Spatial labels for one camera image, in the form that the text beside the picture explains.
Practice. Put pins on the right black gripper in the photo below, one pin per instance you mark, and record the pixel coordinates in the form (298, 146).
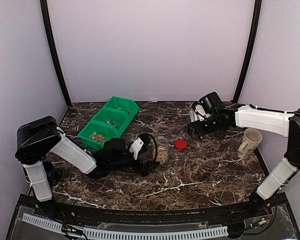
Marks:
(200, 131)

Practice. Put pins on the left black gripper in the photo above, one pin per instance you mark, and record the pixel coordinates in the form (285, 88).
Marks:
(146, 169)

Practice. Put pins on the metal scoop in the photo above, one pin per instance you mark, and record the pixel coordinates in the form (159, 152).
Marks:
(194, 116)

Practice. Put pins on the green bin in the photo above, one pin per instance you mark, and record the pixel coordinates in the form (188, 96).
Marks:
(95, 134)
(113, 117)

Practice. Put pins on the red jar lid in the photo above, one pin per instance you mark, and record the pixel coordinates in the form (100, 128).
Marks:
(180, 145)

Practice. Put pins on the clear glass jar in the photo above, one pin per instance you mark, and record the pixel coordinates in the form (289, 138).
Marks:
(162, 149)

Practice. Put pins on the green bin end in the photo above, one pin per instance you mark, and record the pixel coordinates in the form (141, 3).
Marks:
(127, 106)

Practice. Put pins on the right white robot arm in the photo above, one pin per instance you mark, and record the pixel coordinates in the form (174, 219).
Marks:
(281, 129)

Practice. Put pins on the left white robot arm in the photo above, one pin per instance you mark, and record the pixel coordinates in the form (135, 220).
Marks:
(40, 137)

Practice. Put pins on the beige ceramic mug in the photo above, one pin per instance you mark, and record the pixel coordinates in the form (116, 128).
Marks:
(250, 141)

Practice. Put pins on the dark blue mug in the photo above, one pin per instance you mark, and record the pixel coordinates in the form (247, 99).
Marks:
(53, 174)

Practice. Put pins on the small green circuit board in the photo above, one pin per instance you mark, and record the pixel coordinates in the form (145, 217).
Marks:
(71, 230)

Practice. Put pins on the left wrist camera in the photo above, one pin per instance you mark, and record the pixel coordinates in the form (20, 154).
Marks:
(113, 151)

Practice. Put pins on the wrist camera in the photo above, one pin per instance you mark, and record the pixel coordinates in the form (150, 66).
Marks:
(113, 151)
(212, 103)

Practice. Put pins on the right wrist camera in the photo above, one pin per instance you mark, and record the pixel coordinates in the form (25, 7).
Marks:
(212, 103)

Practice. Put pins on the black front rail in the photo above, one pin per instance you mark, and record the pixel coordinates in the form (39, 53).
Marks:
(81, 215)

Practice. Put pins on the white slotted cable duct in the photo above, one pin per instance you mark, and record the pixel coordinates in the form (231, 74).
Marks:
(100, 234)

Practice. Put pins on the right black frame post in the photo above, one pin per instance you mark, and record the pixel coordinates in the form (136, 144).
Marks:
(249, 50)

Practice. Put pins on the black frame post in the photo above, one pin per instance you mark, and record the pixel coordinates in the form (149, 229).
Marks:
(249, 50)
(53, 51)

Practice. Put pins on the left black frame post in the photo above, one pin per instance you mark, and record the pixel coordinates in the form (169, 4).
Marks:
(53, 51)

